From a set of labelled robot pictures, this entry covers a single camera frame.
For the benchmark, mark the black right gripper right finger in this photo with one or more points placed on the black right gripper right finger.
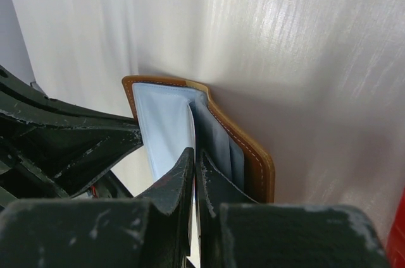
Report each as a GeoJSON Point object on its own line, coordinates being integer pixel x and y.
{"type": "Point", "coordinates": [236, 231]}

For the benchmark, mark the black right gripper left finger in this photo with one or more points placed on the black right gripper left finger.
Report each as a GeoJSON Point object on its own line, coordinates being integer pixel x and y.
{"type": "Point", "coordinates": [150, 230]}

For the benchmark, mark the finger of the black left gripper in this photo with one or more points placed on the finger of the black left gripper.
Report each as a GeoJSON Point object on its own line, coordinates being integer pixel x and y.
{"type": "Point", "coordinates": [62, 161]}
{"type": "Point", "coordinates": [19, 91]}

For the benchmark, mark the brown leather card holder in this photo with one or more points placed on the brown leather card holder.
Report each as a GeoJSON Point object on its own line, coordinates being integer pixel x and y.
{"type": "Point", "coordinates": [175, 113]}

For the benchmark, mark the red plastic bin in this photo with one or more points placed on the red plastic bin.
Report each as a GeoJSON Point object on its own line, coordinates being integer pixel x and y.
{"type": "Point", "coordinates": [396, 240]}

